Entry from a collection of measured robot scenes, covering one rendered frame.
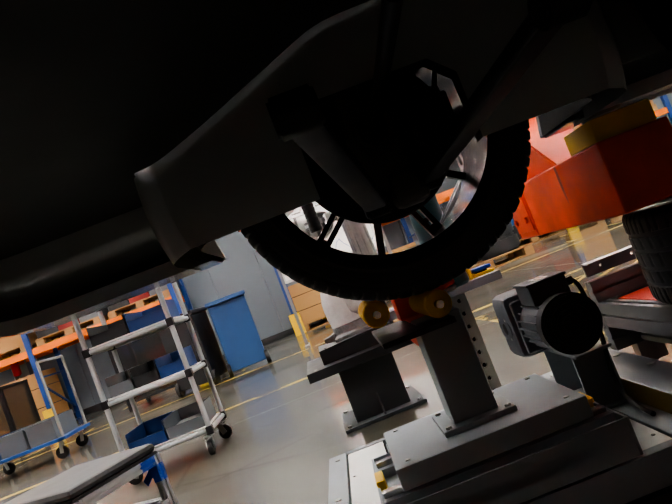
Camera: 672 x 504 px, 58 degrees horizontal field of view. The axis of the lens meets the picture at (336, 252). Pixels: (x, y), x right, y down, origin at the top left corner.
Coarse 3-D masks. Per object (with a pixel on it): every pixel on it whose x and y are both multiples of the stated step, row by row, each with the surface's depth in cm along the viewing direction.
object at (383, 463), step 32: (608, 416) 119; (544, 448) 119; (576, 448) 114; (608, 448) 114; (640, 448) 114; (384, 480) 128; (448, 480) 118; (480, 480) 113; (512, 480) 113; (544, 480) 113; (576, 480) 113
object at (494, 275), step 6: (498, 270) 204; (480, 276) 205; (486, 276) 204; (492, 276) 204; (498, 276) 204; (468, 282) 204; (474, 282) 204; (480, 282) 204; (486, 282) 204; (456, 288) 204; (462, 288) 204; (468, 288) 204; (474, 288) 204; (450, 294) 203; (456, 294) 203; (390, 312) 203; (390, 318) 203; (396, 318) 203
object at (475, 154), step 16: (448, 80) 134; (448, 96) 140; (480, 144) 129; (464, 160) 145; (480, 160) 129; (448, 176) 142; (464, 176) 142; (480, 176) 125; (464, 192) 138; (480, 192) 123; (464, 208) 125; (288, 224) 122; (336, 224) 142; (432, 224) 142; (448, 224) 130; (304, 240) 122; (320, 240) 141; (432, 240) 122; (336, 256) 122; (352, 256) 122; (368, 256) 122; (384, 256) 122; (400, 256) 122
